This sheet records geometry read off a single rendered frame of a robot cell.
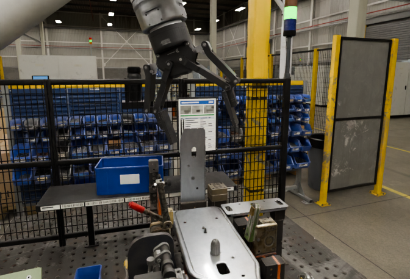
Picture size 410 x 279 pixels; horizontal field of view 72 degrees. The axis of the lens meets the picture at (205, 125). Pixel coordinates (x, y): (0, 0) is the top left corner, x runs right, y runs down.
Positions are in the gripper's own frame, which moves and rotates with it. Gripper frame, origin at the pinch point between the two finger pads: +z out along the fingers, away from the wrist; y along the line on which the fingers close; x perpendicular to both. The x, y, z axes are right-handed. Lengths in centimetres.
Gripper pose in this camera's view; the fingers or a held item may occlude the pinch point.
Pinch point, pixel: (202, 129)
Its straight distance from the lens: 56.6
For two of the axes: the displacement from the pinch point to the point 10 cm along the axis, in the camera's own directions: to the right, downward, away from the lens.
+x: 2.5, -2.5, 9.4
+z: 3.3, 9.3, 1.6
